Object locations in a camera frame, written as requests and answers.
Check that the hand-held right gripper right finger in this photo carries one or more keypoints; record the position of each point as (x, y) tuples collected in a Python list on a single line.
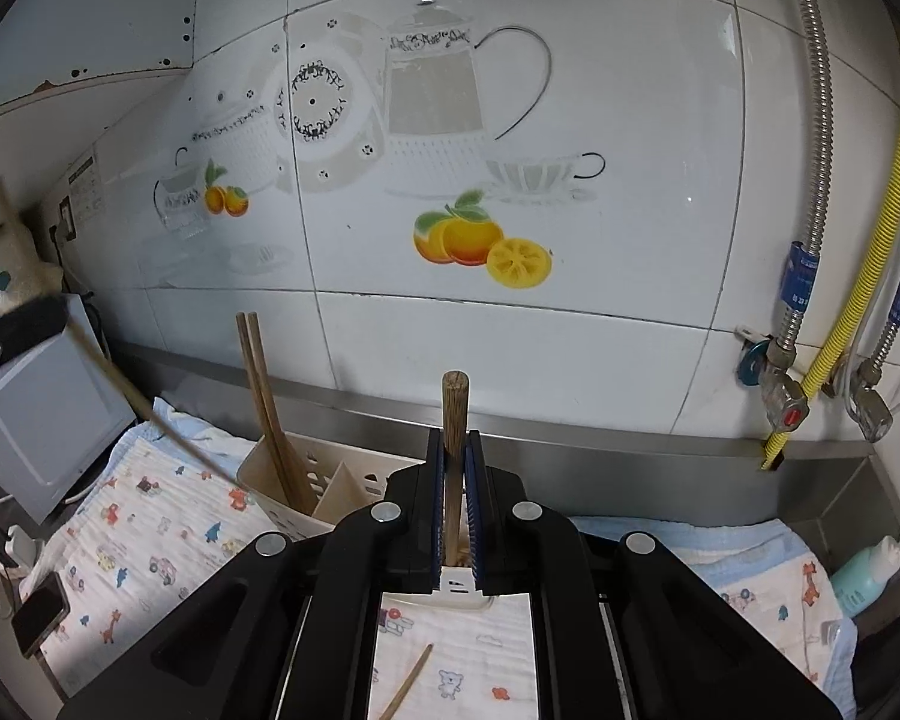
[(491, 517)]

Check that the white microwave oven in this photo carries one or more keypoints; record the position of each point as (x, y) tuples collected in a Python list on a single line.
[(45, 427)]

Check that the white rice cooker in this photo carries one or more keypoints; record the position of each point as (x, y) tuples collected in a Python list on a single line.
[(7, 262)]

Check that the teal pump soap bottle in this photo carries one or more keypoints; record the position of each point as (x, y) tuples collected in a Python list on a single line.
[(859, 577)]

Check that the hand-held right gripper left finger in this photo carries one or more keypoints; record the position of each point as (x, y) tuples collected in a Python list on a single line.
[(431, 510)]

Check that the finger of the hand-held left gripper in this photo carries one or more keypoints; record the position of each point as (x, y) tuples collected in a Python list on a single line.
[(15, 337)]

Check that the black wall socket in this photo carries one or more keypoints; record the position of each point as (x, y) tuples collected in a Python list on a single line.
[(65, 217)]

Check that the cartoon printed blanket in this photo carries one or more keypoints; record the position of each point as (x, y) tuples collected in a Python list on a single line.
[(120, 540)]

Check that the paper wall label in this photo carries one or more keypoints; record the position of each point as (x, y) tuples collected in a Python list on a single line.
[(86, 187)]

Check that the steel water valve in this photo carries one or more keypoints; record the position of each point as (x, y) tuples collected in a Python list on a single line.
[(870, 405)]

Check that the cream plastic utensil holder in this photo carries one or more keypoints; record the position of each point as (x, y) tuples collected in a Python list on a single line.
[(330, 480)]

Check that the black smartphone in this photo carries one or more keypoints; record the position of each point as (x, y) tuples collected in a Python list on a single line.
[(39, 615)]

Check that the brown wooden chopstick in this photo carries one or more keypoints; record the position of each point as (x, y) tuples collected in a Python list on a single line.
[(269, 390), (256, 390), (455, 427), (157, 411), (409, 679)]

